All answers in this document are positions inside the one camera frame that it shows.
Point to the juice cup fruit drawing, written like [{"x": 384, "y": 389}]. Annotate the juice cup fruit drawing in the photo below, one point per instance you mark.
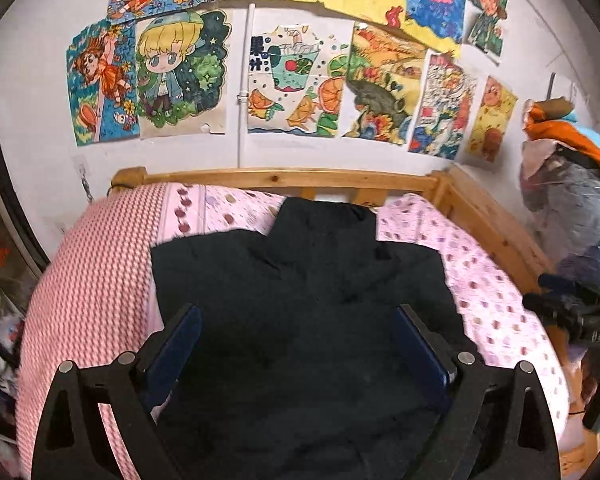
[{"x": 295, "y": 80}]

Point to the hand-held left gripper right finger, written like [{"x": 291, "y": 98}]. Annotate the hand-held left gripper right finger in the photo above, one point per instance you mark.
[{"x": 422, "y": 355}]

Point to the plastic wrapped grey blue bundle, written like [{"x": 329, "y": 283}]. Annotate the plastic wrapped grey blue bundle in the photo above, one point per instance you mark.
[{"x": 565, "y": 195}]

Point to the black garment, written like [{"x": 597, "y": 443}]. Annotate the black garment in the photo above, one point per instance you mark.
[{"x": 300, "y": 300}]

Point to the red checked blanket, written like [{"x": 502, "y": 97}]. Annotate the red checked blanket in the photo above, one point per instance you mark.
[{"x": 90, "y": 290}]

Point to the autumn field landscape drawing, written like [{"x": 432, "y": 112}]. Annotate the autumn field landscape drawing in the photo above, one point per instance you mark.
[{"x": 380, "y": 85}]

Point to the colourful city drawing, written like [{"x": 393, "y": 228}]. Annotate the colourful city drawing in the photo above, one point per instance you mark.
[{"x": 442, "y": 105}]

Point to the yellow bear drawing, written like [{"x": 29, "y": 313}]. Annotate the yellow bear drawing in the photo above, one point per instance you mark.
[{"x": 492, "y": 120}]

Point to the wooden bed frame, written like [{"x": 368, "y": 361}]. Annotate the wooden bed frame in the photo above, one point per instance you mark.
[{"x": 480, "y": 205}]

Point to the red haired figure drawing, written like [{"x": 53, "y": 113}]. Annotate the red haired figure drawing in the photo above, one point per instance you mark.
[{"x": 487, "y": 15}]

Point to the blond boy drawing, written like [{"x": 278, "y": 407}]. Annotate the blond boy drawing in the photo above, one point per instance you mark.
[{"x": 180, "y": 70}]

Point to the dark framed window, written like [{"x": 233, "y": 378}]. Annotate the dark framed window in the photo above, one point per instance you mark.
[{"x": 5, "y": 200}]

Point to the pink apple print bed sheet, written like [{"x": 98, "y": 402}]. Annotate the pink apple print bed sheet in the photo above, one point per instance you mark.
[{"x": 485, "y": 290}]

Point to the swimming girl blue drawing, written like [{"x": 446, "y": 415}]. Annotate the swimming girl blue drawing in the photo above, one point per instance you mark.
[{"x": 100, "y": 85}]

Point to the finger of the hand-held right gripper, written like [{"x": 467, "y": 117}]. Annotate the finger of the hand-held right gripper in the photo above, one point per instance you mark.
[
  {"x": 560, "y": 284},
  {"x": 550, "y": 308}
]

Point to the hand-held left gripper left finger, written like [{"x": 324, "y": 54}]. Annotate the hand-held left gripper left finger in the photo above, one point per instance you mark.
[{"x": 175, "y": 355}]

